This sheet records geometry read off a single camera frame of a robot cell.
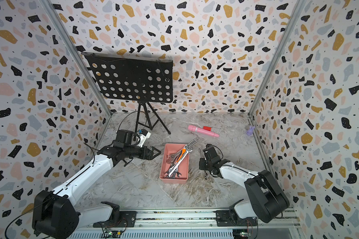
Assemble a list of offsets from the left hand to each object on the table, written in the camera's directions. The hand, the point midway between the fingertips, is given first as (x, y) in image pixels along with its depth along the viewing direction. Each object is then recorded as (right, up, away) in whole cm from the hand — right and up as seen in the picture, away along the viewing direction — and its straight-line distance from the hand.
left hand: (156, 151), depth 80 cm
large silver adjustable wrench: (+7, -6, +14) cm, 17 cm away
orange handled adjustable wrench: (+16, 0, +12) cm, 20 cm away
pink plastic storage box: (+5, -2, +18) cm, 18 cm away
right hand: (+26, -9, +12) cm, 30 cm away
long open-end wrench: (+10, -15, +9) cm, 20 cm away
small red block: (+31, +12, +31) cm, 46 cm away
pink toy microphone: (+27, +10, +30) cm, 42 cm away
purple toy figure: (+61, +10, +24) cm, 66 cm away
